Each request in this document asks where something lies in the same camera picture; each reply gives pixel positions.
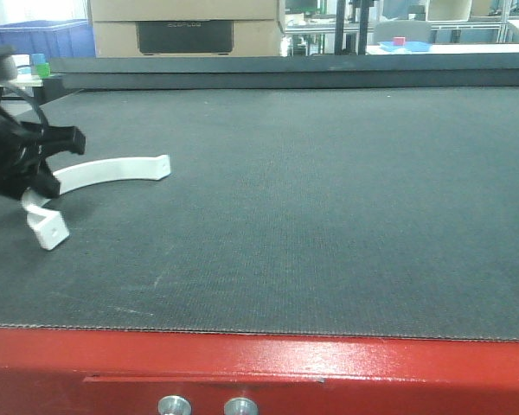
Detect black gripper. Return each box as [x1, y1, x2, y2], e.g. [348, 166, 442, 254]
[0, 106, 86, 200]

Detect white half-ring pipe clamp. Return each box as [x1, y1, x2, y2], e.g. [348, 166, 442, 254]
[21, 155, 171, 251]

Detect grey side table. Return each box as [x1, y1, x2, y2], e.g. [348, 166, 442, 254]
[0, 75, 46, 105]

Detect green small block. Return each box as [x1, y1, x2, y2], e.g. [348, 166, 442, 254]
[35, 62, 51, 79]

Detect white paper cup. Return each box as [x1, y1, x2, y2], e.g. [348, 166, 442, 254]
[13, 54, 32, 80]

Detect blue small cup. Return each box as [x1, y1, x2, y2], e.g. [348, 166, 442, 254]
[30, 54, 47, 66]

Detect blue plastic crate background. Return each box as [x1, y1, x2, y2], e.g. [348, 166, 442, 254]
[0, 19, 96, 59]

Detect large cardboard box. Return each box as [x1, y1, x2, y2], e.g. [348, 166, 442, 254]
[89, 0, 285, 58]

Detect left silver knob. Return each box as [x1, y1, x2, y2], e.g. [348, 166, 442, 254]
[157, 395, 192, 415]

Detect silver knob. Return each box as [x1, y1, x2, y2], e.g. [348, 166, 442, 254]
[223, 397, 259, 415]
[157, 395, 192, 415]

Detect right silver knob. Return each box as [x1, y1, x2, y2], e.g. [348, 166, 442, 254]
[223, 397, 259, 415]

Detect dark grey table mat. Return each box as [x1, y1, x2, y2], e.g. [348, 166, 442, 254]
[0, 87, 519, 340]

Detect blue tray with red cube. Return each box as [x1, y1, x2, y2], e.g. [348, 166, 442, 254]
[378, 36, 432, 53]

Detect red metal table frame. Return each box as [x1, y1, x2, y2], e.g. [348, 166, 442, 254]
[0, 329, 519, 414]

